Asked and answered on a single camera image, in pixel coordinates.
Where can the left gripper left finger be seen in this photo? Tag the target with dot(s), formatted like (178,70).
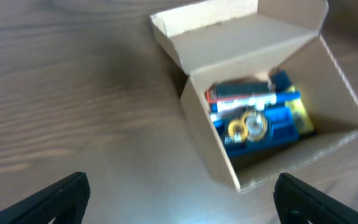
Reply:
(63,202)

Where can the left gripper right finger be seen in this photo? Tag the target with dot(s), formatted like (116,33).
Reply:
(297,202)

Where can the blue plastic stapler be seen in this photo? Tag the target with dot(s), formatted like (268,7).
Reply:
(281,131)

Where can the correction tape dispenser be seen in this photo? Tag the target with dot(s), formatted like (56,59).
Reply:
(250,126)

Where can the blue marker pen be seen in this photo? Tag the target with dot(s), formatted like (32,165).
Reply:
(254,101)

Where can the yellow highlighter with blue cap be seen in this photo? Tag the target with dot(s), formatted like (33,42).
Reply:
(301,117)

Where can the red and black stapler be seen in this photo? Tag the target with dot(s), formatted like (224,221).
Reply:
(222,91)

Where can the brown cardboard box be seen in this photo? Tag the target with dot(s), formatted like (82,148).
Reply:
(217,41)

